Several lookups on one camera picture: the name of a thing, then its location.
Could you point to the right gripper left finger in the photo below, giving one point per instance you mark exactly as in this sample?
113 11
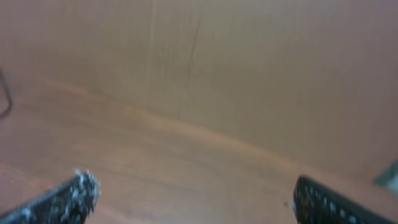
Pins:
71 202

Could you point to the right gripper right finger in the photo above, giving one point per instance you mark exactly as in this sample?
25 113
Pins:
314 203

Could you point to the cardboard box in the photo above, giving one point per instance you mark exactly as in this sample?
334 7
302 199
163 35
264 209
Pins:
315 81

